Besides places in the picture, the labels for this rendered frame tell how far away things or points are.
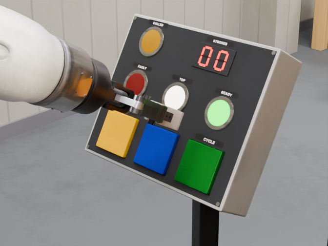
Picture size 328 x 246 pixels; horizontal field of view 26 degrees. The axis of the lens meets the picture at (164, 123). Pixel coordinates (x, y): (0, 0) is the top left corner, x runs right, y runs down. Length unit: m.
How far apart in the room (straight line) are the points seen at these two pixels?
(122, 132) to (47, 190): 1.99
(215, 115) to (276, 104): 0.10
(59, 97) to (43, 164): 2.64
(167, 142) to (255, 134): 0.16
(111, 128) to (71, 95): 0.44
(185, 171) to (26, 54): 0.46
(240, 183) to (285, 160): 2.39
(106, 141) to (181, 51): 0.22
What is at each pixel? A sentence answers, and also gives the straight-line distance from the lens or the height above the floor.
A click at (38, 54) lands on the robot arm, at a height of 1.29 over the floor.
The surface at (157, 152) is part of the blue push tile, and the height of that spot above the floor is 1.01.
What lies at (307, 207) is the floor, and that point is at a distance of 3.16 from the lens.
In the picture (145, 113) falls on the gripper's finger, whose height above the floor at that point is 1.17.
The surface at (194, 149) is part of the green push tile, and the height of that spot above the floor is 1.03.
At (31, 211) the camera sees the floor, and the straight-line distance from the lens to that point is 3.12.
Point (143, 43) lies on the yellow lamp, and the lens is 1.33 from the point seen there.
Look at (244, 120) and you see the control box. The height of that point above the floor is 1.09.
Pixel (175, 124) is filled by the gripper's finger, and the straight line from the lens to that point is 1.10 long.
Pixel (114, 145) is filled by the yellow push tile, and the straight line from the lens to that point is 1.30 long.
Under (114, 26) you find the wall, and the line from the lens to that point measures 4.18.
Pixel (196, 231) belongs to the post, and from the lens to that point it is 1.42.
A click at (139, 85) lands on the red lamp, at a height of 1.09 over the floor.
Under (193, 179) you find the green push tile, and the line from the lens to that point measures 1.18.
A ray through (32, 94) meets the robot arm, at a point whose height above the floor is 1.24.
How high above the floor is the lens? 1.54
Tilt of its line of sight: 23 degrees down
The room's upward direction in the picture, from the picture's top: straight up
